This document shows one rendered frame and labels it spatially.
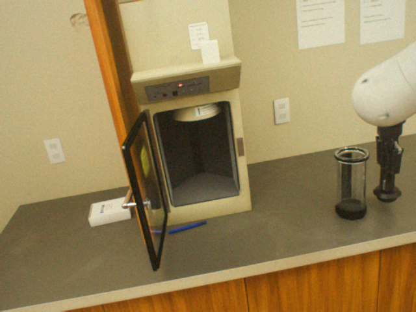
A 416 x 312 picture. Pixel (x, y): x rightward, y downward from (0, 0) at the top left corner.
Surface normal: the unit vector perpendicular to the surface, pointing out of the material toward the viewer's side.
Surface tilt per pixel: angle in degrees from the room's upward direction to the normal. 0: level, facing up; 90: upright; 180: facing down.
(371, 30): 90
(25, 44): 90
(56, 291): 0
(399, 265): 90
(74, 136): 90
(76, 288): 0
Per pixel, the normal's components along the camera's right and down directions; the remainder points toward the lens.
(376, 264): 0.11, 0.38
